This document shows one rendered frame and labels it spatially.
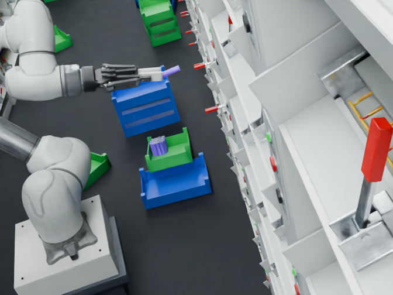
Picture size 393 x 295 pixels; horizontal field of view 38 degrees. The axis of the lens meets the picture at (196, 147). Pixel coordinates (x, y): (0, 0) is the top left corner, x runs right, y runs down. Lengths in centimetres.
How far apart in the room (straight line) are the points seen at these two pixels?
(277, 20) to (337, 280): 28
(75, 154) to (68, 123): 127
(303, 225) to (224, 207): 184
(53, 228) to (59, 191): 13
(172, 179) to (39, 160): 78
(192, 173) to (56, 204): 90
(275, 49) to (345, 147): 9
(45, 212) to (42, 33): 57
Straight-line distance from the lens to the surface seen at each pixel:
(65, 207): 190
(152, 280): 222
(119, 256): 206
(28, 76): 167
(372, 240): 35
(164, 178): 263
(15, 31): 171
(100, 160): 286
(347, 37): 46
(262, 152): 78
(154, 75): 171
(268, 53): 45
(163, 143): 273
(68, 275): 198
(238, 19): 68
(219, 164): 262
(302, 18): 45
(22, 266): 206
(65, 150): 205
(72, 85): 167
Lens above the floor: 160
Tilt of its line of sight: 35 degrees down
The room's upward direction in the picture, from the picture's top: 16 degrees counter-clockwise
